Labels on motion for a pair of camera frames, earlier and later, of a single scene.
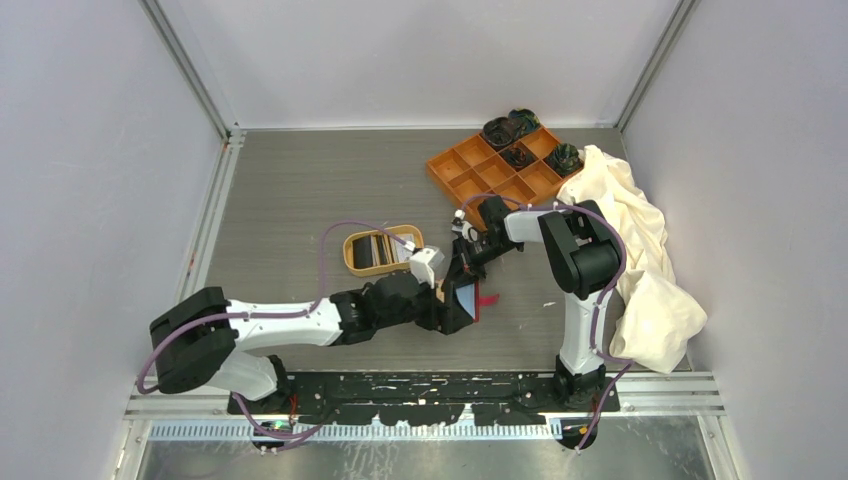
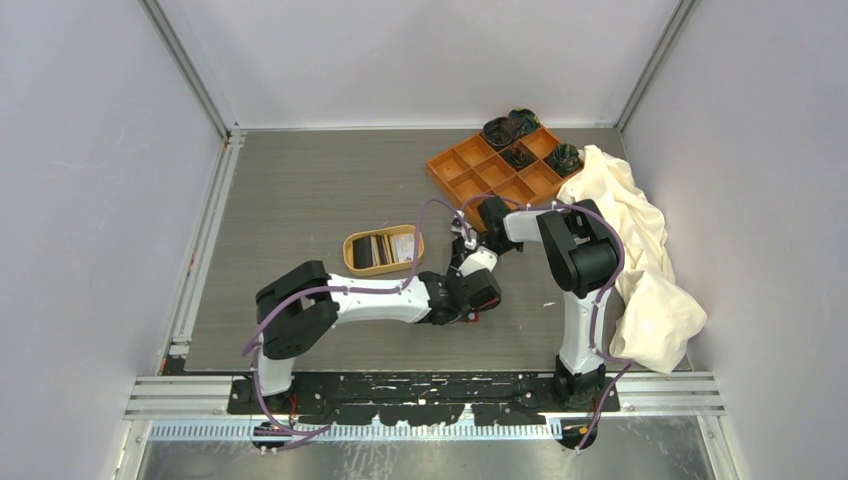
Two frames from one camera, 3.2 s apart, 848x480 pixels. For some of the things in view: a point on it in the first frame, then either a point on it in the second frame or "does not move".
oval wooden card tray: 374,253 does not move
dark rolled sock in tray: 517,157 does not move
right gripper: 462,266 does not move
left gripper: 452,317 → 466,313
